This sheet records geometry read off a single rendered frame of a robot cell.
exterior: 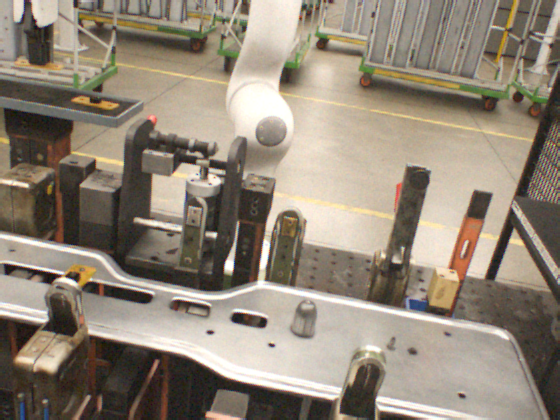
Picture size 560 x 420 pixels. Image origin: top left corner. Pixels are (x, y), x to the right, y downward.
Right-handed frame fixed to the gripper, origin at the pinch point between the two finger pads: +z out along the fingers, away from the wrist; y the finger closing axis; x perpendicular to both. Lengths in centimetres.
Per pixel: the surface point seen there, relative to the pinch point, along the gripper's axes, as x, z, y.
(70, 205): 10.4, 22.3, 17.5
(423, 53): 277, 78, -633
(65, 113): 7.4, 8.1, 9.5
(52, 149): 3.6, 16.9, 5.5
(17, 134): -3.1, 15.0, 4.7
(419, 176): 65, 3, 34
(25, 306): 12, 24, 45
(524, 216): 104, 22, -1
